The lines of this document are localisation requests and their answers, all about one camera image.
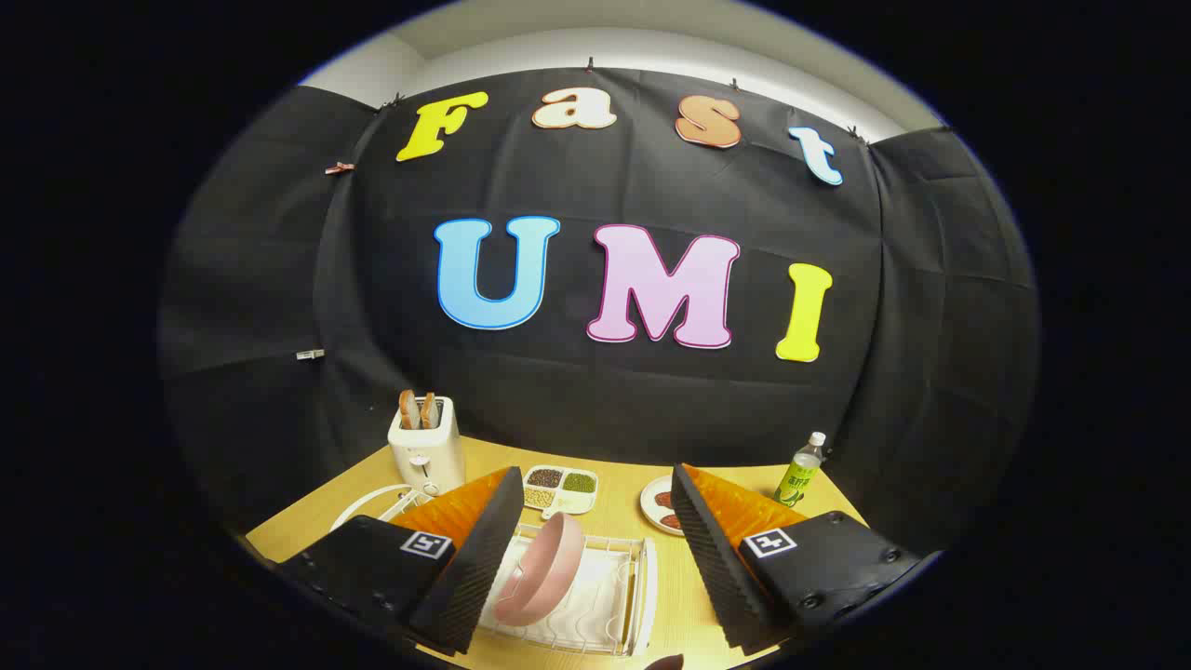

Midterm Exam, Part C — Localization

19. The pink plate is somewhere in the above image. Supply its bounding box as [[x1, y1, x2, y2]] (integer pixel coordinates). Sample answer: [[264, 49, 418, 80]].
[[491, 512, 587, 627]]

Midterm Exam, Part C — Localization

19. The white wire dish rack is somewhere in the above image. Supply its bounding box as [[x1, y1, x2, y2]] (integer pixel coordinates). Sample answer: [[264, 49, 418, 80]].
[[330, 484, 659, 658]]

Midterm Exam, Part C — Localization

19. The white toaster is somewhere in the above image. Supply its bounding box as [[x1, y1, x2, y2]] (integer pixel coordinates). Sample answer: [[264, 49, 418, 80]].
[[387, 396, 466, 497]]

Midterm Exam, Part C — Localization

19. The white oval plate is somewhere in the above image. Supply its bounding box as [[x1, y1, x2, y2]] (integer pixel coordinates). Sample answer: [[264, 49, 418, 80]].
[[639, 475, 687, 537]]

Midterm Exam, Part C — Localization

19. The green label drink bottle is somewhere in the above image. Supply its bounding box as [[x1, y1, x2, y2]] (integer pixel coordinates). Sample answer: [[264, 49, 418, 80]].
[[774, 432, 827, 509]]

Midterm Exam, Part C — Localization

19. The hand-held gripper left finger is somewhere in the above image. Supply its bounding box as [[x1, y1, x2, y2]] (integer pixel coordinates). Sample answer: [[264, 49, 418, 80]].
[[276, 465, 527, 657]]

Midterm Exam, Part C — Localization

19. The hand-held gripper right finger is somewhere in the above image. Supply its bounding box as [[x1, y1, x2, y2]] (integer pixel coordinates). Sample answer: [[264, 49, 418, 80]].
[[670, 462, 941, 654]]

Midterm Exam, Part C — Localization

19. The black backdrop cloth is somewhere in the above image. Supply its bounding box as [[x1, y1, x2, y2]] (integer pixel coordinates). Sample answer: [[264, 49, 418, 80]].
[[158, 67, 1040, 559]]

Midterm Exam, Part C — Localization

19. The white divided tray of beans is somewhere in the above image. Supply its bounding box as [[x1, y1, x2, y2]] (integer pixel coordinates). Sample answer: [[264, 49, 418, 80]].
[[521, 465, 599, 518]]

